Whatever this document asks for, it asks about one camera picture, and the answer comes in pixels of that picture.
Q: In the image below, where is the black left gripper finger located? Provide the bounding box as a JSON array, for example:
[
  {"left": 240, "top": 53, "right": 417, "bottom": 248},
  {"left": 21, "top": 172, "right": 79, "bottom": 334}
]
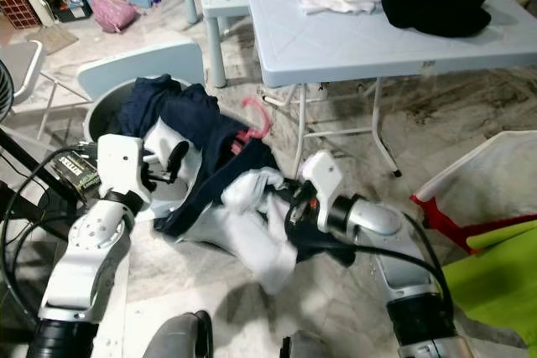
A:
[{"left": 166, "top": 138, "right": 190, "bottom": 178}]

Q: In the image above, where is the navy blue garment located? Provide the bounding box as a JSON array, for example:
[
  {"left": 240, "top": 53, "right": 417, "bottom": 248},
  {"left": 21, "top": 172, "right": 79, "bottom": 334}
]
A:
[
  {"left": 155, "top": 86, "right": 345, "bottom": 267},
  {"left": 117, "top": 73, "right": 177, "bottom": 137}
]

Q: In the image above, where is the white shirt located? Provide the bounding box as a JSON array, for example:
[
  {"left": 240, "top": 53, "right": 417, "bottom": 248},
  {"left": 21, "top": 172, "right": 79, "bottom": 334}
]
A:
[{"left": 221, "top": 165, "right": 303, "bottom": 296}]

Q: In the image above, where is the pink plastic clothes hanger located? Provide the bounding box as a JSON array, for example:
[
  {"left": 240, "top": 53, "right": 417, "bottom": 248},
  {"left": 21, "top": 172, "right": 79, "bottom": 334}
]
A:
[{"left": 231, "top": 96, "right": 273, "bottom": 158}]

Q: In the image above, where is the green printed cardboard box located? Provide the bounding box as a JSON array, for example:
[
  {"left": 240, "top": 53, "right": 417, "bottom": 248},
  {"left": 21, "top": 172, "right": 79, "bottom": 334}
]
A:
[{"left": 55, "top": 147, "right": 106, "bottom": 201}]

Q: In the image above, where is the light blue plastic chair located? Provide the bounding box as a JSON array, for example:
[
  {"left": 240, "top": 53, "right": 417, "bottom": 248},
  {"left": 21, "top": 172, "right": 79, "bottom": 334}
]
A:
[{"left": 76, "top": 39, "right": 206, "bottom": 107}]

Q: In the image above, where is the grey right robot leg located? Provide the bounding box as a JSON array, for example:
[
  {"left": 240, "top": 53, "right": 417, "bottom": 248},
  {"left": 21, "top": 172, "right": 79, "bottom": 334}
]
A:
[{"left": 281, "top": 331, "right": 353, "bottom": 358}]

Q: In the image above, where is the grey robot leg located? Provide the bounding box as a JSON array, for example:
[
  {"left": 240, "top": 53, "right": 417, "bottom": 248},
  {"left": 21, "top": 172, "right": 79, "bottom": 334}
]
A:
[
  {"left": 164, "top": 310, "right": 215, "bottom": 358},
  {"left": 281, "top": 331, "right": 353, "bottom": 358}
]

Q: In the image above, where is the pink bag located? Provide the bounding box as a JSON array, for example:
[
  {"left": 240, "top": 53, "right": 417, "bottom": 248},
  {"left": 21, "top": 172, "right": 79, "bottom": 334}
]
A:
[{"left": 91, "top": 0, "right": 139, "bottom": 34}]

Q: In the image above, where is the grey left robot leg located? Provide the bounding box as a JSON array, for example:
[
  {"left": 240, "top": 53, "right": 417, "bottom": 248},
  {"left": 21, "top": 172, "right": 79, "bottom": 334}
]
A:
[{"left": 164, "top": 310, "right": 215, "bottom": 358}]

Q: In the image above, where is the light blue folding table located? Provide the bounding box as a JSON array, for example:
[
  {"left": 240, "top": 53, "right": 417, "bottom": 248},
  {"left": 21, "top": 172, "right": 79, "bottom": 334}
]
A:
[{"left": 239, "top": 0, "right": 537, "bottom": 179}]

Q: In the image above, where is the beige floor mat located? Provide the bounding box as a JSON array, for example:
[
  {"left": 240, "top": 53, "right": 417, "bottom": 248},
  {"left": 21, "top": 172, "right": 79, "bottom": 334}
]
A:
[{"left": 34, "top": 24, "right": 81, "bottom": 55}]

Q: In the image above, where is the black standing fan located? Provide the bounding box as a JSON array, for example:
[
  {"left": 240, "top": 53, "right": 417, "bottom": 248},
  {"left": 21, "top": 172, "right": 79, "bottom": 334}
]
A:
[{"left": 0, "top": 60, "right": 70, "bottom": 201}]

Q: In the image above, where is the grey seat folding chair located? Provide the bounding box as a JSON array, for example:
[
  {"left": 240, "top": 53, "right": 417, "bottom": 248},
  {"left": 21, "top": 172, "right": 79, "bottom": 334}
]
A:
[{"left": 0, "top": 39, "right": 90, "bottom": 143}]

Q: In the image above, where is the black storage crate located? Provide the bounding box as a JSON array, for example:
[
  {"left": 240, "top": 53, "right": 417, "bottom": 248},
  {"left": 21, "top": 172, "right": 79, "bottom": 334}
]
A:
[{"left": 55, "top": 0, "right": 93, "bottom": 23}]

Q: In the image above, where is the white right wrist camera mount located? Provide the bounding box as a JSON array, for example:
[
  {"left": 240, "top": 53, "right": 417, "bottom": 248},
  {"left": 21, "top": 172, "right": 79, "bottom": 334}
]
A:
[{"left": 302, "top": 151, "right": 345, "bottom": 208}]

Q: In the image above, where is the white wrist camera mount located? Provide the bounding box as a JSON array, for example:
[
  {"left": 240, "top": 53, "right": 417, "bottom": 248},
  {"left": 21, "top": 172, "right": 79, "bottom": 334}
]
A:
[
  {"left": 302, "top": 151, "right": 345, "bottom": 208},
  {"left": 96, "top": 133, "right": 142, "bottom": 200}
]

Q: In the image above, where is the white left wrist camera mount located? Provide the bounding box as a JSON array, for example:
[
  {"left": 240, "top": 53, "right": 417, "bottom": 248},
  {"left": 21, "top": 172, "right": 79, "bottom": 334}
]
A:
[{"left": 96, "top": 133, "right": 142, "bottom": 200}]

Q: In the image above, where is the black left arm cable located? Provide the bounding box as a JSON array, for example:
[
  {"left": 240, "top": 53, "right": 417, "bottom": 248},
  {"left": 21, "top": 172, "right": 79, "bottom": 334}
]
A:
[{"left": 0, "top": 147, "right": 102, "bottom": 325}]

